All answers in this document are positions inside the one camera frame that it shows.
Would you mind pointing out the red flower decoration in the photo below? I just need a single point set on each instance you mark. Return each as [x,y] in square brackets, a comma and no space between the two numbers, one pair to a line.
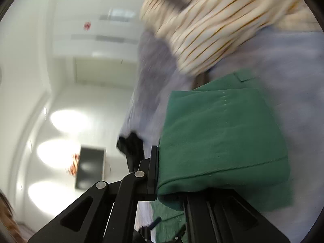
[72,170]

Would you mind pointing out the wall-mounted dark television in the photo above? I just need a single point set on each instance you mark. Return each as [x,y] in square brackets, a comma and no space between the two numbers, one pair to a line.
[90,168]

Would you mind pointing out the white wardrobe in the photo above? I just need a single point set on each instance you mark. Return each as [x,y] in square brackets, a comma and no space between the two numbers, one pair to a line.
[102,38]

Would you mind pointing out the lavender plush bed blanket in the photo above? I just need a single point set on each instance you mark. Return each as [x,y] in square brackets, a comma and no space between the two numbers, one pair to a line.
[289,67]

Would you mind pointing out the green trousers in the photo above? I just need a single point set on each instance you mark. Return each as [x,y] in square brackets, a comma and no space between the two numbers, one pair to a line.
[223,135]

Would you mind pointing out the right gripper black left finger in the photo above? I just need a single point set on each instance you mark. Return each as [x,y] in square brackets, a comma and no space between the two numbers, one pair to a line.
[105,212]

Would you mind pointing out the cream striped blanket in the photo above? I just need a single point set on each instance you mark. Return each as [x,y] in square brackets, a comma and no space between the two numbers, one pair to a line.
[200,33]

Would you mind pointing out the black folded garment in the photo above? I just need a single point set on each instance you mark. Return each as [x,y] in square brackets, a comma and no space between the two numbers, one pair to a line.
[133,149]

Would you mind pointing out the brown knitted scarf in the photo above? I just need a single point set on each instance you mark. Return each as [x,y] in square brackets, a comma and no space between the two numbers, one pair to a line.
[200,80]

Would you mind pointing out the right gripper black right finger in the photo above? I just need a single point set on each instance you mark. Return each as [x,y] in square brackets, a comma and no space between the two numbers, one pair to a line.
[222,215]

